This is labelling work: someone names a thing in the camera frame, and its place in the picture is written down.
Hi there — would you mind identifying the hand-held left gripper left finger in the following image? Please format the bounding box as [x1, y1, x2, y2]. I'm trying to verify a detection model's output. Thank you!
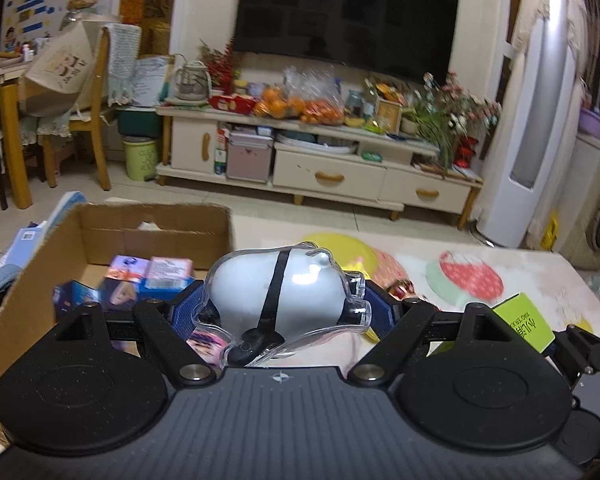
[55, 282, 216, 386]

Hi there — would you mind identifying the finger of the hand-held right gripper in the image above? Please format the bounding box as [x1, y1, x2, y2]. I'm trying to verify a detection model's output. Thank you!
[554, 325, 600, 396]

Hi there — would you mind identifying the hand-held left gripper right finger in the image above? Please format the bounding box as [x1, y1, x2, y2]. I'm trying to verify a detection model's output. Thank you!
[347, 282, 523, 386]

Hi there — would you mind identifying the pale pink small box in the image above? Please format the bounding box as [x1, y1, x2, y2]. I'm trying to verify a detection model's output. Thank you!
[140, 256, 195, 295]

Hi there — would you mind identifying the purple printed box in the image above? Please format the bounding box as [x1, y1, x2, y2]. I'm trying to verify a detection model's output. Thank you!
[104, 254, 149, 312]

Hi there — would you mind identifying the white item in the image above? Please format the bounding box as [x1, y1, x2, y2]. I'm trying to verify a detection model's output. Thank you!
[192, 242, 374, 369]

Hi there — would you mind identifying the cardboard box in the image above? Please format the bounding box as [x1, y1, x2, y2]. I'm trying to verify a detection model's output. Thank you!
[0, 202, 236, 447]

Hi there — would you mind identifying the blue drink carton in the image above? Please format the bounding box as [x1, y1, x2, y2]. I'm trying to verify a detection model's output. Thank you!
[54, 281, 104, 322]

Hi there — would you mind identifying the printed table cloth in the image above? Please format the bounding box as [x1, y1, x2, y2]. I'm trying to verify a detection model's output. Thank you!
[230, 212, 599, 361]

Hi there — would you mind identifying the cream television cabinet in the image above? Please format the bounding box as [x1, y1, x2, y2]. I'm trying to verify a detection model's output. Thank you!
[155, 104, 484, 230]

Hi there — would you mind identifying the light green bucket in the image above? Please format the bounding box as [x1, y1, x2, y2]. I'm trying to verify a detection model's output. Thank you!
[123, 137, 160, 182]

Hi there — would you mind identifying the white milk carton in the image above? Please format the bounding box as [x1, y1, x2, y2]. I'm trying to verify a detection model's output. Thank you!
[214, 127, 230, 175]

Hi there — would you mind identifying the pink case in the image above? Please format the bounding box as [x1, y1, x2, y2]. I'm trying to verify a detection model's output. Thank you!
[226, 132, 274, 184]

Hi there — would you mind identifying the blue book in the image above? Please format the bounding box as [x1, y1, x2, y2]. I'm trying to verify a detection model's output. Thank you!
[0, 190, 89, 312]

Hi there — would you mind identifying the red ornament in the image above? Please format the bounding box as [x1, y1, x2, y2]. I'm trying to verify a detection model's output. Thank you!
[452, 134, 479, 169]

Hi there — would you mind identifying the dark green storage box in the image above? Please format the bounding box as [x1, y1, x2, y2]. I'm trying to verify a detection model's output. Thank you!
[115, 107, 164, 139]

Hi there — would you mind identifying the wooden chair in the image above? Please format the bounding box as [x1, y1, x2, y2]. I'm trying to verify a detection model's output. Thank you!
[39, 26, 114, 192]

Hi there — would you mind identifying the potted plant with flowers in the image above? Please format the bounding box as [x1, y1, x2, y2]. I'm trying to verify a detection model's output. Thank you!
[402, 72, 502, 172]

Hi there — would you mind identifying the plastic bag of oranges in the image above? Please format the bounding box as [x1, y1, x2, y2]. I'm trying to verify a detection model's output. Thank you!
[300, 72, 346, 126]
[253, 67, 306, 119]

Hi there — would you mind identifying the red flat box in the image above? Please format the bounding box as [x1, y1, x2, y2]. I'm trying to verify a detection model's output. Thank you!
[208, 93, 257, 114]

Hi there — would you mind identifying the white tower air conditioner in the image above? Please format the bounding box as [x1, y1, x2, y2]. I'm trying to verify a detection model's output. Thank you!
[472, 0, 589, 249]

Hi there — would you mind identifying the glass kettle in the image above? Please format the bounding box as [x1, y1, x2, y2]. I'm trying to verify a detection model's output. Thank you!
[172, 59, 212, 102]

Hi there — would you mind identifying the white paper sheet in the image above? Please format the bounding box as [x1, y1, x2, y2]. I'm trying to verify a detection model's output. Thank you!
[132, 57, 174, 107]

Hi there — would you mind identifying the purple basin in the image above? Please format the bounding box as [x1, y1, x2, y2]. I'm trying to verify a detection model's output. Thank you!
[578, 107, 600, 141]

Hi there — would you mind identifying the red berry bouquet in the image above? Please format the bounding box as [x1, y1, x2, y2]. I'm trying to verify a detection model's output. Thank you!
[199, 39, 241, 92]

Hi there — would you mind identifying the wooden dining table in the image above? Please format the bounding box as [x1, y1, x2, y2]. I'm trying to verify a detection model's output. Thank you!
[0, 50, 35, 209]

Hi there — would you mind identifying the lace chair cover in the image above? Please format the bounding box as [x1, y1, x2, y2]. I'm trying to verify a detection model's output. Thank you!
[102, 22, 144, 107]

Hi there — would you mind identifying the beige tote bag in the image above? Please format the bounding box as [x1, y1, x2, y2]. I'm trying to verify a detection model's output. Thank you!
[23, 19, 107, 118]

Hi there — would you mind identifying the black television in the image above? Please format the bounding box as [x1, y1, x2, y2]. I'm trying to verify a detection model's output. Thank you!
[233, 0, 461, 86]

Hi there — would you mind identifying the wooden picture frame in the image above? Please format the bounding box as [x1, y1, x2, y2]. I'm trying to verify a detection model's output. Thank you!
[374, 98, 404, 134]

